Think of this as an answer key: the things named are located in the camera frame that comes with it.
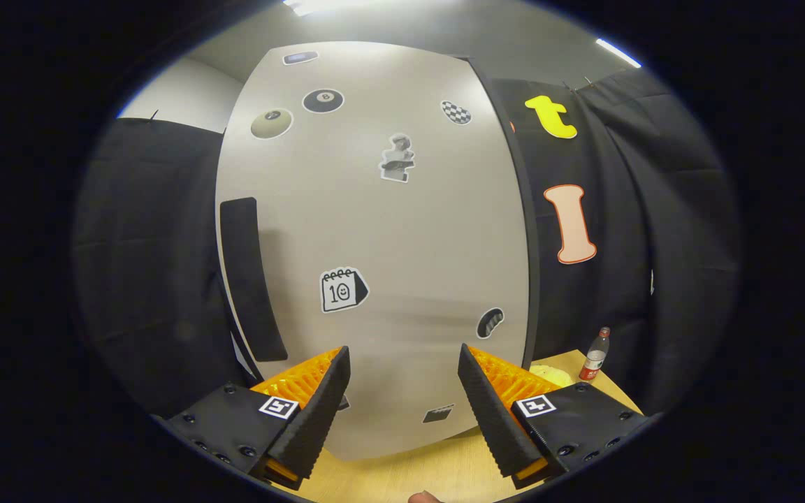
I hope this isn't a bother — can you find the yellow soft toy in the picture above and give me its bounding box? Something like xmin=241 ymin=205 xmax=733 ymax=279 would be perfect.
xmin=530 ymin=363 xmax=574 ymax=388

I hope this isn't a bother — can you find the black backdrop cloth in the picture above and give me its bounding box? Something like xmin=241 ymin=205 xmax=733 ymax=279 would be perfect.
xmin=73 ymin=70 xmax=744 ymax=420

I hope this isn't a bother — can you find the red label plastic bottle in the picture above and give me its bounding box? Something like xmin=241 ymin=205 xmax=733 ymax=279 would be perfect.
xmin=579 ymin=326 xmax=611 ymax=382

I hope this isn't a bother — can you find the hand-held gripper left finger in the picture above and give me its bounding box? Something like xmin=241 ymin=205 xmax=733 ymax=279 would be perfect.
xmin=165 ymin=346 xmax=351 ymax=491

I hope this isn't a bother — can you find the dark grey shoe cabinet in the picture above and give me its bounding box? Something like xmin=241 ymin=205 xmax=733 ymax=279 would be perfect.
xmin=469 ymin=56 xmax=542 ymax=369

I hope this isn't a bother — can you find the beige shoe cabinet door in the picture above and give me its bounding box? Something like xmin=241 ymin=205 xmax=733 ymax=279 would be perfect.
xmin=215 ymin=41 xmax=532 ymax=462

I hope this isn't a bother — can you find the large ceiling light panel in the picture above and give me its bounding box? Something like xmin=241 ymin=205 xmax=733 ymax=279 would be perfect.
xmin=284 ymin=0 xmax=375 ymax=16

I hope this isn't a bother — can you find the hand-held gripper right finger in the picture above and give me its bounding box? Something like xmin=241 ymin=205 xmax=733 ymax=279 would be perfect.
xmin=457 ymin=344 xmax=648 ymax=490

